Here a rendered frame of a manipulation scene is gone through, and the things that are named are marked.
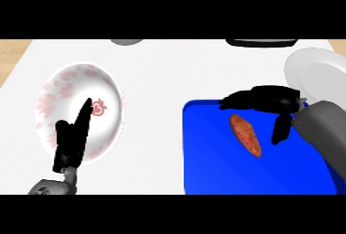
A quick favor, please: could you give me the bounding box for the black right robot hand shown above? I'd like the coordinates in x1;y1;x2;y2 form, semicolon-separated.
217;85;302;146

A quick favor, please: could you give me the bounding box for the orange sweet potato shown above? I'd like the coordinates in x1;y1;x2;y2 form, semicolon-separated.
227;112;263;159

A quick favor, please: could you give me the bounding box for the grey round object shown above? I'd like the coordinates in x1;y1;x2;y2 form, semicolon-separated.
109;38;146;47

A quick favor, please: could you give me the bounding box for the white plate with pink flowers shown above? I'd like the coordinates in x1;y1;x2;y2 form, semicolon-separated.
33;60;125;167

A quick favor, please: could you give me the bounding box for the black appliance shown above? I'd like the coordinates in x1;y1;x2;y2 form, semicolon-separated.
224;38;300;48

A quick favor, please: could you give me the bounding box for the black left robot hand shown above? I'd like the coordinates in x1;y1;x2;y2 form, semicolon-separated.
51;97;94;175

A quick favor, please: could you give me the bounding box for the plain white plate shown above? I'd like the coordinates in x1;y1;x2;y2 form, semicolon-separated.
282;47;346;112

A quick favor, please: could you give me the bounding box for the blue tray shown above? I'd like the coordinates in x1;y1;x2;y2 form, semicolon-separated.
181;99;338;196

